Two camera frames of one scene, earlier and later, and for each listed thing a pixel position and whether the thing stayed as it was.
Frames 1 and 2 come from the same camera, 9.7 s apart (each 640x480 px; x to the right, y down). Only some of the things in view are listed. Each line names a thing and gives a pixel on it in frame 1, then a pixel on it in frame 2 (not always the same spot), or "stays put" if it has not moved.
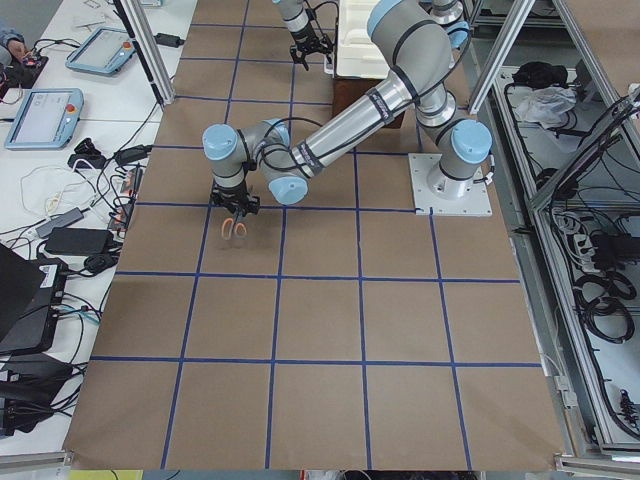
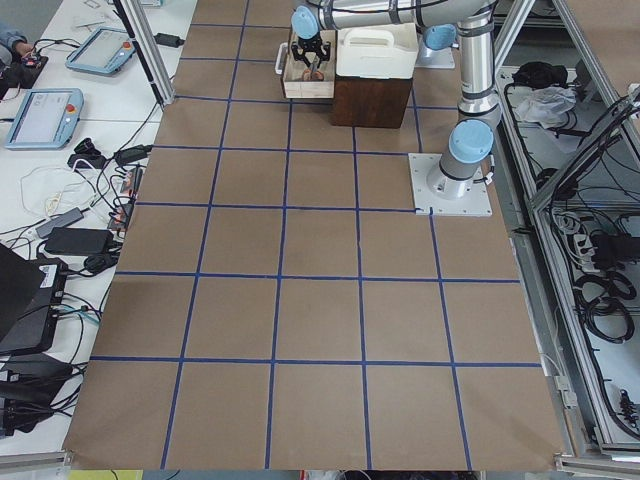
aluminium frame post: (140, 28) stays put
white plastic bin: (358, 56) stays put
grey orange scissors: (239, 230) → (312, 74)
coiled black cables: (598, 301) stays put
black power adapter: (84, 241) stays put
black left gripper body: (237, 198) → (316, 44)
